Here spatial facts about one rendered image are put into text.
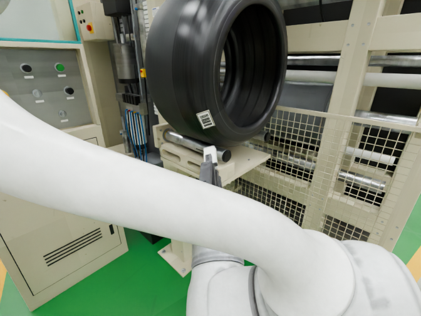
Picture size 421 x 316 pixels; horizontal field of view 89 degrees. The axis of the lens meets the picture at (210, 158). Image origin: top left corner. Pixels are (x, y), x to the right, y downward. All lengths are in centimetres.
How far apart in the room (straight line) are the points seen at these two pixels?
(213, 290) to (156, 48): 63
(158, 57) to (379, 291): 68
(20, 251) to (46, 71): 83
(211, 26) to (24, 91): 86
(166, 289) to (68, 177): 133
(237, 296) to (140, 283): 124
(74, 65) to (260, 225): 116
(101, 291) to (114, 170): 142
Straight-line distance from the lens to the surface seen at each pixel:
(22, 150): 20
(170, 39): 69
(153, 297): 147
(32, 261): 147
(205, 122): 67
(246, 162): 95
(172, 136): 93
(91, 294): 159
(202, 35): 63
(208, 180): 43
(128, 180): 18
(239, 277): 34
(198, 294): 36
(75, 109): 126
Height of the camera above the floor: 121
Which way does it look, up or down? 25 degrees down
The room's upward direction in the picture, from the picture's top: straight up
